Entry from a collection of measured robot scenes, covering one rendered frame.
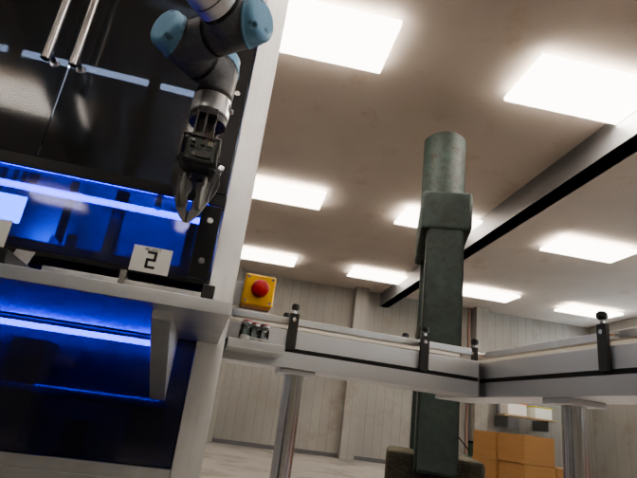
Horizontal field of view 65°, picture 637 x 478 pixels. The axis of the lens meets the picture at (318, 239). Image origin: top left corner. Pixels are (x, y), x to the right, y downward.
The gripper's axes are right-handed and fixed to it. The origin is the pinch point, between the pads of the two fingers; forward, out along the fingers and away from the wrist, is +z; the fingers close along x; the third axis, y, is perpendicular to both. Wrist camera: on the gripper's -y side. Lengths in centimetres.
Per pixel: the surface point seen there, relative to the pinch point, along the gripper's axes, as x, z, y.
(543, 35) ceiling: 212, -264, -177
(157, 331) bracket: 0.2, 22.0, 6.4
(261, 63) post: 8, -56, -24
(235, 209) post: 8.6, -12.9, -23.6
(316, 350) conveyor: 35, 16, -34
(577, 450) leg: 87, 31, -6
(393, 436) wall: 447, 48, -1013
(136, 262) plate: -10.3, 4.4, -23.5
